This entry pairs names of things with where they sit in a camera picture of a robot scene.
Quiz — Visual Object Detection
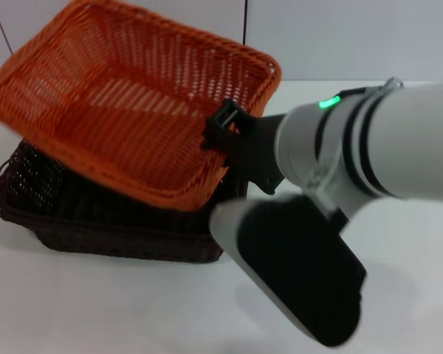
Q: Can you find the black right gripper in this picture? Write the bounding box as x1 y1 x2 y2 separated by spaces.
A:
201 99 285 195

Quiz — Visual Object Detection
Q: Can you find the orange woven basket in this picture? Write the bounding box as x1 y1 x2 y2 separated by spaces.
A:
0 0 284 213

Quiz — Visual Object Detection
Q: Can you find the dark brown woven basket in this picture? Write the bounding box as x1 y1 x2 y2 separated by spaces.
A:
0 138 250 263

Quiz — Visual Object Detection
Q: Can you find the grey black wrist camera housing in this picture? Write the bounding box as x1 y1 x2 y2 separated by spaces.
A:
209 194 368 348

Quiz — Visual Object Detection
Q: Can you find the clear wrist cable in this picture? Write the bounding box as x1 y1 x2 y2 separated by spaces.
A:
374 76 406 95

